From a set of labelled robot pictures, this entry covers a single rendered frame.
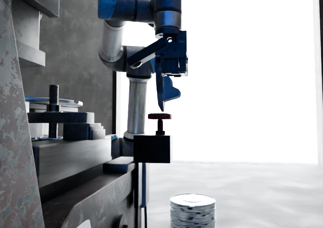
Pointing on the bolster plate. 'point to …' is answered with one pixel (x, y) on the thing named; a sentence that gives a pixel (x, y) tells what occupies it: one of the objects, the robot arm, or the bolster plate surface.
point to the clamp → (67, 120)
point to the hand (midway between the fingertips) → (160, 107)
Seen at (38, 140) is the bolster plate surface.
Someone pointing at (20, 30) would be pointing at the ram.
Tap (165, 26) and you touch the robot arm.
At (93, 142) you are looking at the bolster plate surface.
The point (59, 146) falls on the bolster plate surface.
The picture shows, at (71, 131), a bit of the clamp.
